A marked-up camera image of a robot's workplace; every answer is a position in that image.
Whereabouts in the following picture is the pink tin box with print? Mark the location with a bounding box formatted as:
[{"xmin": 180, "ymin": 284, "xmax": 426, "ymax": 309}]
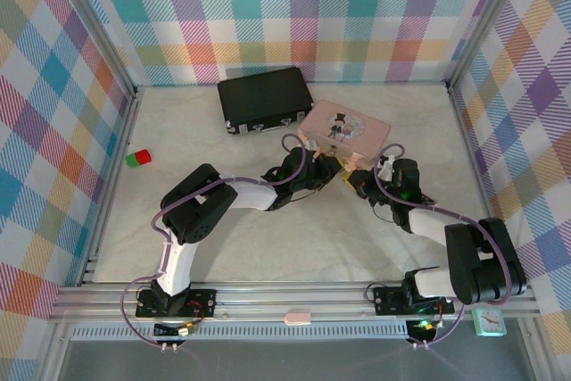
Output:
[{"xmin": 297, "ymin": 99, "xmax": 392, "ymax": 172}]

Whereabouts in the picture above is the black hard case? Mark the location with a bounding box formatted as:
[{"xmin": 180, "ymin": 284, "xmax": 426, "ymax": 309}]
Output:
[{"xmin": 217, "ymin": 67, "xmax": 316, "ymax": 136}]

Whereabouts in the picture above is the pink tag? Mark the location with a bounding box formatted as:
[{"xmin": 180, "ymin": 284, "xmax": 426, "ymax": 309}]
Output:
[{"xmin": 284, "ymin": 308, "xmax": 313, "ymax": 327}]

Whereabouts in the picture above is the small black connector board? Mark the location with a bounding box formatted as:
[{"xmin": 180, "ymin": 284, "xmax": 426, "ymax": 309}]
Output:
[
  {"xmin": 153, "ymin": 321, "xmax": 197, "ymax": 340},
  {"xmin": 409, "ymin": 318, "xmax": 441, "ymax": 342}
]

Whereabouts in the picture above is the mint green small clock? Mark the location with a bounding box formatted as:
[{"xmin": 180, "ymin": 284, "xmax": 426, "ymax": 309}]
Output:
[{"xmin": 472, "ymin": 307, "xmax": 507, "ymax": 337}]

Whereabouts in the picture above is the red and green toy block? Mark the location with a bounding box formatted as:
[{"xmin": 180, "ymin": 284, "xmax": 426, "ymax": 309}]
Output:
[{"xmin": 125, "ymin": 148, "xmax": 153, "ymax": 168}]

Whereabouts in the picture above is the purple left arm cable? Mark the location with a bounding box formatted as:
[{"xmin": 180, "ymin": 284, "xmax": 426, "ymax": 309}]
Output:
[{"xmin": 120, "ymin": 133, "xmax": 319, "ymax": 349}]

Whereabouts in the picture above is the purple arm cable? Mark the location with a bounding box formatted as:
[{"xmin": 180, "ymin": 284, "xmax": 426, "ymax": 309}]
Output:
[
  {"xmin": 372, "ymin": 144, "xmax": 514, "ymax": 349},
  {"xmin": 120, "ymin": 133, "xmax": 319, "ymax": 349}
]

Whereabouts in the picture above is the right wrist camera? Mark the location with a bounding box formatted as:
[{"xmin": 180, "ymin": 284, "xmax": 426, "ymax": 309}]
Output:
[{"xmin": 378, "ymin": 155, "xmax": 396, "ymax": 181}]

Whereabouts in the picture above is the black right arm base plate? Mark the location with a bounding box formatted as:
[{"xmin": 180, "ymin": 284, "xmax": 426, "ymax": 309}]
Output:
[{"xmin": 372, "ymin": 285, "xmax": 455, "ymax": 316}]

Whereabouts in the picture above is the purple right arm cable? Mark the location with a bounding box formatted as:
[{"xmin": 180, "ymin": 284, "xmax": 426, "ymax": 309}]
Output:
[{"xmin": 372, "ymin": 144, "xmax": 514, "ymax": 349}]

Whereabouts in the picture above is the aluminium frame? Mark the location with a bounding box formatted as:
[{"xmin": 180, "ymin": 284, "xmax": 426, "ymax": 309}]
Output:
[{"xmin": 37, "ymin": 0, "xmax": 571, "ymax": 381}]

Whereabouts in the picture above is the grey slotted cable duct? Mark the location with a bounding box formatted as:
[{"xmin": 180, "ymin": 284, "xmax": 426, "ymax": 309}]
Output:
[{"xmin": 70, "ymin": 320, "xmax": 411, "ymax": 341}]

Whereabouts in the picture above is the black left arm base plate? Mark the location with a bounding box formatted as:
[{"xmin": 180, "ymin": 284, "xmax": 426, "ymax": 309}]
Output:
[{"xmin": 136, "ymin": 286, "xmax": 219, "ymax": 319}]

